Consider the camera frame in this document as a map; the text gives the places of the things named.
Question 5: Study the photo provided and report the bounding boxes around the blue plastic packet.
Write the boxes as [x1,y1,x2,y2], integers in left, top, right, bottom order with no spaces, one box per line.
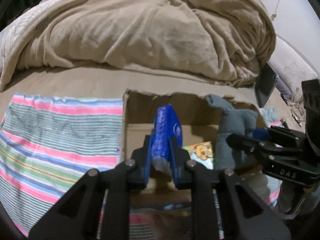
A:
[150,104,184,176]

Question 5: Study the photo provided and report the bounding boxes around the black tablet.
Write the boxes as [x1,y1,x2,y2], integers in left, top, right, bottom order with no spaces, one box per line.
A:
[254,62,279,107]

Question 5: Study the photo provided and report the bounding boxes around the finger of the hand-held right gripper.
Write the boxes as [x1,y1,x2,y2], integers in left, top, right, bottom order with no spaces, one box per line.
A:
[252,126,306,147]
[226,133,304,161]

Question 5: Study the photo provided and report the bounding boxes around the black cables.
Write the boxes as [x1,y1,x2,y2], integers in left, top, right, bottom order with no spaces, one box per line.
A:
[280,92,307,128]

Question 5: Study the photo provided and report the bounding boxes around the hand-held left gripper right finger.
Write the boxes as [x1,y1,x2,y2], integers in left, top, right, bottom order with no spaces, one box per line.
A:
[169,136,292,240]

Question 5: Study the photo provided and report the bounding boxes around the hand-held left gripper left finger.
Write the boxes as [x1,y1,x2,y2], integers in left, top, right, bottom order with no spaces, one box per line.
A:
[29,134,152,240]

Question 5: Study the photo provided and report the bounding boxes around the cardboard box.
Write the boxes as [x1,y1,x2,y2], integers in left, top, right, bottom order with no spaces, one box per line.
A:
[116,89,269,209]

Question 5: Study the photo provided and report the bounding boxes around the leaf patterned quilt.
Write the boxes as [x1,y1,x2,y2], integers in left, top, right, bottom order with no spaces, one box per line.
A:
[0,0,58,77]

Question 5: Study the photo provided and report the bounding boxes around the colourful picture card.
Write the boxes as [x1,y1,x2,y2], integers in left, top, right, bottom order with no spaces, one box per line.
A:
[182,141,215,170]

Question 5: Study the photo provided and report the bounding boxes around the white wall cable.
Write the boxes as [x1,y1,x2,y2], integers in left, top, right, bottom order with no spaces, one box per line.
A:
[271,0,286,20]

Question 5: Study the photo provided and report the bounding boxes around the beige blanket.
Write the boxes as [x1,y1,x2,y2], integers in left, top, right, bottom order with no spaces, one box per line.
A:
[0,0,277,93]

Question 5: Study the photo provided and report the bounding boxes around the grey sock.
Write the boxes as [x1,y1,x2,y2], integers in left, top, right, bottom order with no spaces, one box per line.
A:
[205,94,259,170]

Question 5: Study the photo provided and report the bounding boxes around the brown bed sheet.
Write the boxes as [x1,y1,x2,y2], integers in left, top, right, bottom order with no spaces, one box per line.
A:
[0,62,307,135]

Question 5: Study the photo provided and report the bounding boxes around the white pillow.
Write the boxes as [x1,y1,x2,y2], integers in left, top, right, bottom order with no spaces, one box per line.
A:
[269,36,318,99]

